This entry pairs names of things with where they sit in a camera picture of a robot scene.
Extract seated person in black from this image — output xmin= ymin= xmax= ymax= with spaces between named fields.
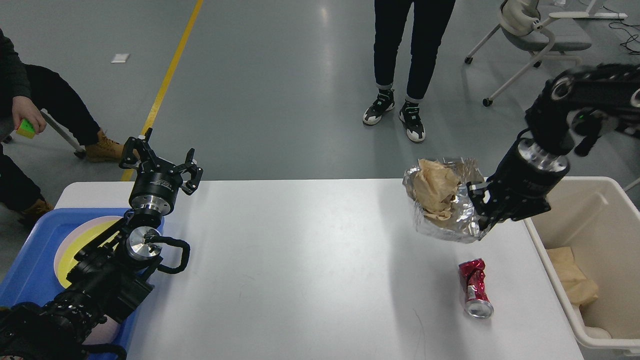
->
xmin=0 ymin=34 xmax=101 ymax=213

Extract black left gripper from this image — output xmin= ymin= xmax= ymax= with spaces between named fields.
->
xmin=118 ymin=127 xmax=204 ymax=216

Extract yellow plate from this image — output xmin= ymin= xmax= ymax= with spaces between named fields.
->
xmin=56 ymin=219 xmax=126 ymax=290

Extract white grey office chair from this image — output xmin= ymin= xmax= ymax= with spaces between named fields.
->
xmin=464 ymin=0 xmax=592 ymax=107

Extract brown paper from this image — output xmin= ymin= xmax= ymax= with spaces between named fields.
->
xmin=413 ymin=166 xmax=461 ymax=221

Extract aluminium foil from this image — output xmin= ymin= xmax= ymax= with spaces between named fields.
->
xmin=402 ymin=157 xmax=485 ymax=244

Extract walking person dark trousers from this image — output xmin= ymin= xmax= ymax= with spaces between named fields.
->
xmin=362 ymin=0 xmax=456 ymax=143

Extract pink plate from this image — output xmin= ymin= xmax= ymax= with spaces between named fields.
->
xmin=52 ymin=215 xmax=126 ymax=276

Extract metal floor socket plate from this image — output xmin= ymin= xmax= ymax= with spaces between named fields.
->
xmin=418 ymin=158 xmax=447 ymax=172

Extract colourful puzzle cube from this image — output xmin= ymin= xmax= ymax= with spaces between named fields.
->
xmin=15 ymin=118 xmax=35 ymax=139

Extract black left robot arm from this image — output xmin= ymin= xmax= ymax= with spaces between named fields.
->
xmin=1 ymin=128 xmax=203 ymax=360

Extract tan boot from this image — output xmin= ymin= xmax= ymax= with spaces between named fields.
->
xmin=84 ymin=129 xmax=124 ymax=163
xmin=18 ymin=199 xmax=54 ymax=228

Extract beige plastic bin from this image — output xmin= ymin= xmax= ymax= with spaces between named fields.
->
xmin=524 ymin=177 xmax=640 ymax=360

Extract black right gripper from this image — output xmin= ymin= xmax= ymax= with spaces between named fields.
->
xmin=466 ymin=139 xmax=570 ymax=242

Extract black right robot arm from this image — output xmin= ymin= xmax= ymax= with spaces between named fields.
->
xmin=466 ymin=63 xmax=640 ymax=233

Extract crushed red soda can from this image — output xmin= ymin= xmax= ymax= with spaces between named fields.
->
xmin=458 ymin=258 xmax=494 ymax=320

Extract pink mug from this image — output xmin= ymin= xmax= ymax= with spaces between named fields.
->
xmin=82 ymin=316 xmax=121 ymax=346

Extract chair leg with caster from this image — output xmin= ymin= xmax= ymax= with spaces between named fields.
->
xmin=39 ymin=109 xmax=86 ymax=159

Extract blue plastic tray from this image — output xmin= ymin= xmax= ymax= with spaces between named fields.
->
xmin=0 ymin=207 xmax=165 ymax=360

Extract brown paper bag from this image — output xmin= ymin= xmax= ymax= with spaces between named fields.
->
xmin=546 ymin=246 xmax=599 ymax=306

